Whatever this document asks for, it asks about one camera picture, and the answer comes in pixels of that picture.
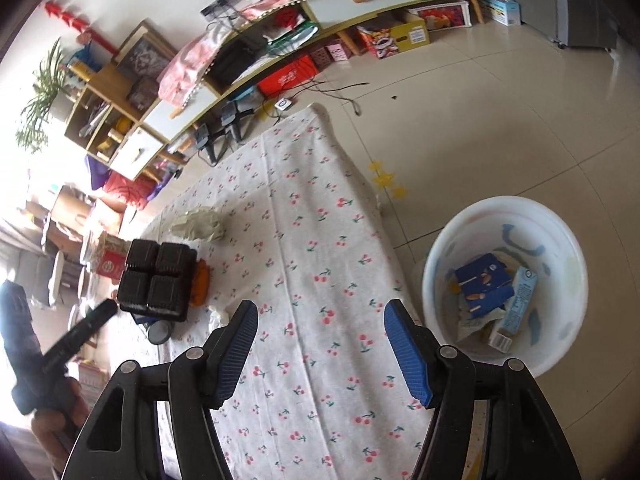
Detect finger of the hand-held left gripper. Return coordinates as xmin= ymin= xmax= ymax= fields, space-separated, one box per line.
xmin=41 ymin=299 xmax=119 ymax=375

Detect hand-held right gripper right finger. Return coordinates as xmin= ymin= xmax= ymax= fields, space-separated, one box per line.
xmin=384 ymin=300 xmax=583 ymax=480

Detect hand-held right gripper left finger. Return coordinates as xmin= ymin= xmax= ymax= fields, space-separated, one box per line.
xmin=60 ymin=300 xmax=260 ymax=480

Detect orange snack packet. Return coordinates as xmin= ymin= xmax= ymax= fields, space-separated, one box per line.
xmin=190 ymin=259 xmax=213 ymax=308

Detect grey round can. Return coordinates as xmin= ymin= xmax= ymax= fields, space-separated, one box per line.
xmin=147 ymin=320 xmax=173 ymax=346

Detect black compartment tray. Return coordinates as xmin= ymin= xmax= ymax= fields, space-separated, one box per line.
xmin=117 ymin=240 xmax=197 ymax=322

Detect pale plastic bag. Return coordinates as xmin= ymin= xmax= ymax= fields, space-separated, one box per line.
xmin=169 ymin=207 xmax=227 ymax=242

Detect white plastic bin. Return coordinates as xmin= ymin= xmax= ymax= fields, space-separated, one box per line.
xmin=421 ymin=196 xmax=590 ymax=378

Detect person's left hand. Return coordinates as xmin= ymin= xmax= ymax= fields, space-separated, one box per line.
xmin=30 ymin=379 xmax=92 ymax=476

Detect red label jar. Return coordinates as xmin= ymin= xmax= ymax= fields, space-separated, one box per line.
xmin=92 ymin=232 xmax=132 ymax=281

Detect blue snack box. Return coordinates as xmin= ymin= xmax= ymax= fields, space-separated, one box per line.
xmin=455 ymin=255 xmax=516 ymax=318

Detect teal drink carton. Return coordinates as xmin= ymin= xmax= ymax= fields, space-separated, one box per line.
xmin=487 ymin=266 xmax=536 ymax=352

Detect brown cardboard box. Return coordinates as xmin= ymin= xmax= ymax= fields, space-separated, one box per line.
xmin=47 ymin=187 xmax=101 ymax=241

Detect cherry print tablecloth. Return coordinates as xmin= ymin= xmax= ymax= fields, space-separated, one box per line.
xmin=142 ymin=102 xmax=426 ymax=480

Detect red bag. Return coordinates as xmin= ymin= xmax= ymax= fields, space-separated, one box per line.
xmin=102 ymin=170 xmax=161 ymax=208

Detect purple bag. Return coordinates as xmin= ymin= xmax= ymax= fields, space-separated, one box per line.
xmin=85 ymin=155 xmax=113 ymax=191

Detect yellow star floor stickers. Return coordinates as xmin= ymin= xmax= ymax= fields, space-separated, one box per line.
xmin=370 ymin=160 xmax=408 ymax=201

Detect black grey device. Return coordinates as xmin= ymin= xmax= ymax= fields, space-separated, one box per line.
xmin=220 ymin=100 xmax=266 ymax=143
xmin=192 ymin=125 xmax=236 ymax=166

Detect green potted plant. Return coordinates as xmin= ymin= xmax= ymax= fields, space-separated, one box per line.
xmin=15 ymin=37 xmax=71 ymax=153

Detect dark patterned box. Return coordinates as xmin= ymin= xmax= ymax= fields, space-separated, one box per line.
xmin=125 ymin=76 xmax=161 ymax=111

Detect long wooden cabinet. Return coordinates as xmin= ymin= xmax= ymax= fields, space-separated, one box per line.
xmin=62 ymin=0 xmax=496 ymax=183

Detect red flat box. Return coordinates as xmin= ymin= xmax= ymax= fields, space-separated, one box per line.
xmin=257 ymin=55 xmax=318 ymax=98

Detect framed picture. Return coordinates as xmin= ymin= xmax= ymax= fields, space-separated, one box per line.
xmin=115 ymin=20 xmax=178 ymax=91

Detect pink cloth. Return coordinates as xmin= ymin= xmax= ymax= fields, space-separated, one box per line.
xmin=157 ymin=0 xmax=321 ymax=103

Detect black electronic box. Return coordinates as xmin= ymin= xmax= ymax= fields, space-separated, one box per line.
xmin=207 ymin=35 xmax=271 ymax=88

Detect red hanging decoration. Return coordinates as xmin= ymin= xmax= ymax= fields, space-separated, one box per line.
xmin=42 ymin=0 xmax=121 ymax=56

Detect green white folded cloth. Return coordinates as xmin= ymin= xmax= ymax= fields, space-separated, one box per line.
xmin=262 ymin=7 xmax=321 ymax=58

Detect printed cardboard box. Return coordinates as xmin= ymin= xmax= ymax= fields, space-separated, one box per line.
xmin=357 ymin=12 xmax=431 ymax=58

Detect white crate with red print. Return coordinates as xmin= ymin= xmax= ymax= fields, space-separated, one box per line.
xmin=410 ymin=0 xmax=473 ymax=31

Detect blue white box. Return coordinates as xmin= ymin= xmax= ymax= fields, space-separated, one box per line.
xmin=482 ymin=0 xmax=521 ymax=26

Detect grey refrigerator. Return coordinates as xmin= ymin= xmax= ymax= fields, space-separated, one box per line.
xmin=520 ymin=0 xmax=640 ymax=51

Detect black cable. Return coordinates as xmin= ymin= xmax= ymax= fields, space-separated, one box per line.
xmin=270 ymin=80 xmax=371 ymax=126

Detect wall power strip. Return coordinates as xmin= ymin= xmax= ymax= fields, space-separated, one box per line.
xmin=200 ymin=0 xmax=251 ymax=18

